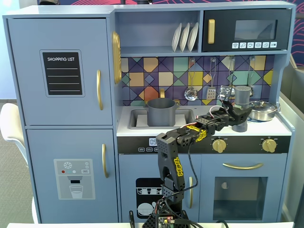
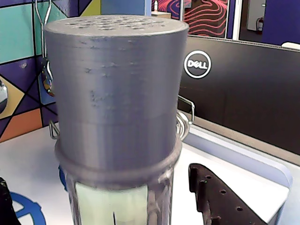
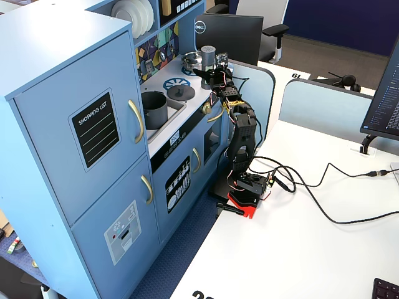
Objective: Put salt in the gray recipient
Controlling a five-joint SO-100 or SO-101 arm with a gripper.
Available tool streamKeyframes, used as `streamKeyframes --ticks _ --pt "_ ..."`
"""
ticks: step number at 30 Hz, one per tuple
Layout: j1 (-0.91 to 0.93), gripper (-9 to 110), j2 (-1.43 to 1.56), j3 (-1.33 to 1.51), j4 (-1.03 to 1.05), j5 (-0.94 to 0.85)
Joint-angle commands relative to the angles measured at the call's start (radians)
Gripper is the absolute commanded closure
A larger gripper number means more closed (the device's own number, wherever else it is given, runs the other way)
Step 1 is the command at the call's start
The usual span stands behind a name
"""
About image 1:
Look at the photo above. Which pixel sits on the steel whisk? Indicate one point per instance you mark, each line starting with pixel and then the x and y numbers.
pixel 231 73

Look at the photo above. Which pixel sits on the black shopping list board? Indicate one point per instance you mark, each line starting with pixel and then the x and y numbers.
pixel 63 73

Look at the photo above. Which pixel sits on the blue toy kitchen cabinet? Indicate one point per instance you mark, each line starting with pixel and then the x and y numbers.
pixel 154 35

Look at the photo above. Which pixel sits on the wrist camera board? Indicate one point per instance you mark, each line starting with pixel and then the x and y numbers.
pixel 226 91

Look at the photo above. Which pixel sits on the black table clamp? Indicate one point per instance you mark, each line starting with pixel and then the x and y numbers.
pixel 132 219

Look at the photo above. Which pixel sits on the gray plastic pot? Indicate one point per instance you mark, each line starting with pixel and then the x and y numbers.
pixel 161 114

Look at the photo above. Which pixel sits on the light blue desk partition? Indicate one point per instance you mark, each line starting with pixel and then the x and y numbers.
pixel 293 142

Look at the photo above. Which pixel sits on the blue dishwasher door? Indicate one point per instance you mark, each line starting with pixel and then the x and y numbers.
pixel 133 166

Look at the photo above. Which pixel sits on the blue oven door with window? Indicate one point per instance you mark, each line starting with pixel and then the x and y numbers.
pixel 273 171

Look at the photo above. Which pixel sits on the gold stove knob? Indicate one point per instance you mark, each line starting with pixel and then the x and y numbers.
pixel 219 145
pixel 268 145

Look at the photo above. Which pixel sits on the white plastic chair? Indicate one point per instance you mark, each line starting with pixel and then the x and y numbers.
pixel 12 123

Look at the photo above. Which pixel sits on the gold toy faucet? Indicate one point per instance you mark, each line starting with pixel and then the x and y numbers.
pixel 162 93

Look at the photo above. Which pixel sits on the blue door with shopping list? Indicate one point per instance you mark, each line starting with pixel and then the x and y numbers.
pixel 28 71

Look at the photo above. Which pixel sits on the steel slotted spatula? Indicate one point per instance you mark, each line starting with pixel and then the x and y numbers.
pixel 211 93

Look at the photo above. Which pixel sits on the gray salt shaker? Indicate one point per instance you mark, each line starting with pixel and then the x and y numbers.
pixel 242 96

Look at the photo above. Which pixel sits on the blue door with ice dispenser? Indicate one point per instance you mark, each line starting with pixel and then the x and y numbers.
pixel 42 147

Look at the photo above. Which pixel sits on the steel skimmer spoon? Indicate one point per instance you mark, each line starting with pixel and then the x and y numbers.
pixel 190 94

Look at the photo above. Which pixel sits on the steel pot with lid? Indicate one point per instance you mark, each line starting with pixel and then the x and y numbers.
pixel 262 110

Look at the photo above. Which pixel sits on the white toy plate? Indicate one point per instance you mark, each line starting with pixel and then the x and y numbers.
pixel 176 38
pixel 184 38
pixel 192 36

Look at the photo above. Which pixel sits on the gray sink basin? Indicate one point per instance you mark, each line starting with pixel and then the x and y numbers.
pixel 187 118

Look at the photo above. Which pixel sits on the gold toy phone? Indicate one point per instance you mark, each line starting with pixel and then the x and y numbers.
pixel 116 59

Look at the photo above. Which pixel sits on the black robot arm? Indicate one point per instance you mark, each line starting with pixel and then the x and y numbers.
pixel 171 166

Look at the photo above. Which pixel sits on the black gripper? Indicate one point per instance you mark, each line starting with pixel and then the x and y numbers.
pixel 241 116

